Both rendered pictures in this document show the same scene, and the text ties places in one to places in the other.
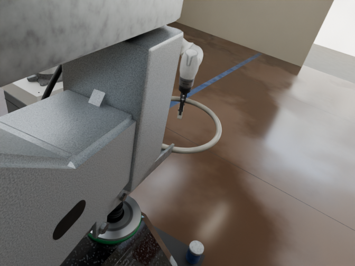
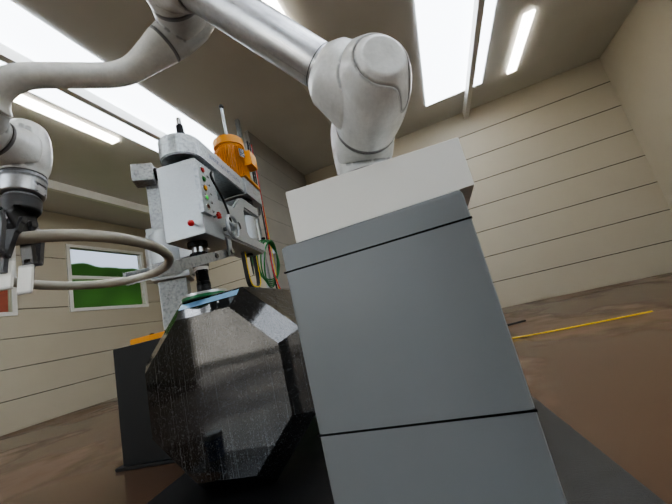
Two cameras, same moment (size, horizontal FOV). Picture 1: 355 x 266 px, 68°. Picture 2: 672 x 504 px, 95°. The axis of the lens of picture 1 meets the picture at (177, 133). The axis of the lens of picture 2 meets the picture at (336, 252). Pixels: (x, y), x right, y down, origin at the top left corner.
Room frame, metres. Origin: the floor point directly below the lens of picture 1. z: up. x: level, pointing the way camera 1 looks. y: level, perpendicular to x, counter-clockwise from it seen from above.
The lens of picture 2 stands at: (2.25, 0.63, 0.63)
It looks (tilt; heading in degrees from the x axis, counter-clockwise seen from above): 11 degrees up; 171
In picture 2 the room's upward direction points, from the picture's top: 14 degrees counter-clockwise
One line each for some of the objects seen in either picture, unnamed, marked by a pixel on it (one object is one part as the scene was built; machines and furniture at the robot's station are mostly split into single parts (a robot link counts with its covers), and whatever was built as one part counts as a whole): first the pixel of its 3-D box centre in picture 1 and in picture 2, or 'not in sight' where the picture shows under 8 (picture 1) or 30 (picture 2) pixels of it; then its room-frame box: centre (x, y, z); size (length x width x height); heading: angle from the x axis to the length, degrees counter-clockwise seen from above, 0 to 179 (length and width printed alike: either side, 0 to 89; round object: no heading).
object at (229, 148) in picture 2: not in sight; (233, 163); (-0.02, 0.35, 1.93); 0.31 x 0.28 x 0.40; 76
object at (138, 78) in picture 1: (103, 120); (200, 212); (0.54, 0.19, 1.35); 0.36 x 0.22 x 0.45; 166
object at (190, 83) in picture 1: (186, 81); (22, 188); (1.47, 0.02, 1.10); 0.09 x 0.09 x 0.06
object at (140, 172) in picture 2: not in sight; (145, 175); (-0.10, -0.34, 2.00); 0.20 x 0.18 x 0.15; 71
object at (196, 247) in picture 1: (194, 252); not in sight; (1.04, -0.30, 0.08); 0.10 x 0.10 x 0.13
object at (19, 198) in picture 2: (184, 91); (20, 215); (1.47, 0.02, 1.03); 0.08 x 0.07 x 0.09; 1
